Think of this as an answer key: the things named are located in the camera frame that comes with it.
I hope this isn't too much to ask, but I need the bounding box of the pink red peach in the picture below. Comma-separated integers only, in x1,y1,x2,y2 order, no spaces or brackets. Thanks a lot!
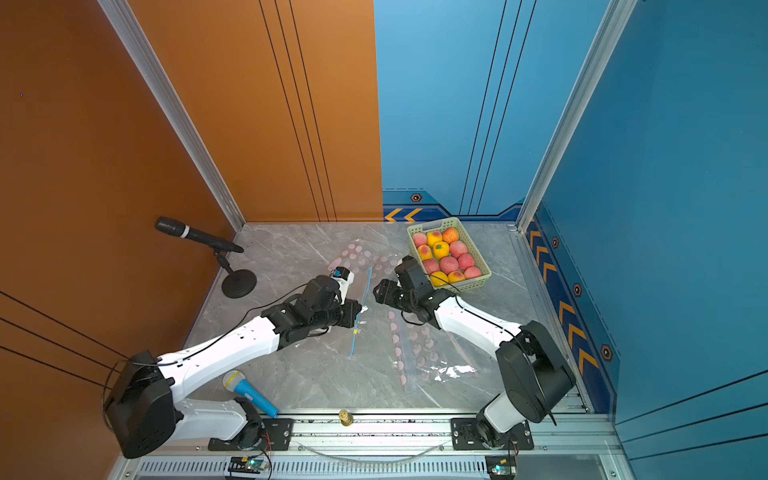
423,259,440,275

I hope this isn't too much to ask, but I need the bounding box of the clear blue-zipper zip bag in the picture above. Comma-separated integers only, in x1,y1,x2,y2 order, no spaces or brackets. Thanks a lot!
349,266,374,358

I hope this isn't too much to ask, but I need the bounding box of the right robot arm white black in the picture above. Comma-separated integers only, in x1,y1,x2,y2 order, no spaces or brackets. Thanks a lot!
373,256,576,449

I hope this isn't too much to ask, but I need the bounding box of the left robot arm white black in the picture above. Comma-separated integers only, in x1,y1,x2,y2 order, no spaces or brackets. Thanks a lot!
103,267,362,459

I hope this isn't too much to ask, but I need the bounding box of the pink peach basket centre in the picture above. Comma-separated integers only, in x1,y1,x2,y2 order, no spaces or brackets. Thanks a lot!
439,256,460,275

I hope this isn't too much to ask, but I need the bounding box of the pink-dotted zip bag far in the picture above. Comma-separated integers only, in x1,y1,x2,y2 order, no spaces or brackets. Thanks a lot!
327,239,399,282

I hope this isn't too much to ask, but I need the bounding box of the pink-dotted zip bag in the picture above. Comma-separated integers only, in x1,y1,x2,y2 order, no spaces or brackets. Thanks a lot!
387,310,478,392
327,239,399,282

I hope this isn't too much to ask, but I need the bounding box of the pink-dotted zip bag near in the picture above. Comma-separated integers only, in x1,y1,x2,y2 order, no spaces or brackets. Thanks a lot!
387,310,478,392

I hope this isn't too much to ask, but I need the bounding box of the green plastic fruit basket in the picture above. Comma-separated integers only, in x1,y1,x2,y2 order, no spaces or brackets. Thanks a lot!
407,217,492,291

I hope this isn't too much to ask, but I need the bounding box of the black microphone on stand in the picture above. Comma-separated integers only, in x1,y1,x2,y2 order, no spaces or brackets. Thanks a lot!
154,216,257,299

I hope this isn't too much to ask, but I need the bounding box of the blue handheld microphone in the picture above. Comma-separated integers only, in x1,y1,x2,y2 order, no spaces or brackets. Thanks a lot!
222,370,279,418

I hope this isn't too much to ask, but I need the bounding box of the left green circuit board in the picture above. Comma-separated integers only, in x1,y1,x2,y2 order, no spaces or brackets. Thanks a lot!
226,456,271,479

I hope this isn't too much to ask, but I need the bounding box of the green circuit board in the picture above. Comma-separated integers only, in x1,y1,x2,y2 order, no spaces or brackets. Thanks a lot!
226,456,271,479
484,456,517,480

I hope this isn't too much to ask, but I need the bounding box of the right green circuit board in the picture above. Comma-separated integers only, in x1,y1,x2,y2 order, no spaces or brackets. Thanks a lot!
484,456,517,480

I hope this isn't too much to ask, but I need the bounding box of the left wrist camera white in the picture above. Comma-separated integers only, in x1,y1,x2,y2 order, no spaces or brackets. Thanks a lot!
330,267,354,304

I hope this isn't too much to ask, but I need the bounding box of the brass knob on rail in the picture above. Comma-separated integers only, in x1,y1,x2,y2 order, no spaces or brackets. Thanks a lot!
338,409,354,427

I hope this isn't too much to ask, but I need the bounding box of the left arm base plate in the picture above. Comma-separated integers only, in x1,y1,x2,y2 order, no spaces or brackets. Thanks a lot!
208,418,294,452

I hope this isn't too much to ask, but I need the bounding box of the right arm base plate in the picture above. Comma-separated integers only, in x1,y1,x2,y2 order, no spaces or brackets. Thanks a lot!
450,418,534,451

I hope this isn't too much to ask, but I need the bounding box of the aluminium front rail frame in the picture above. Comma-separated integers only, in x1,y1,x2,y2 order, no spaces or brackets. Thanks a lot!
109,411,634,479

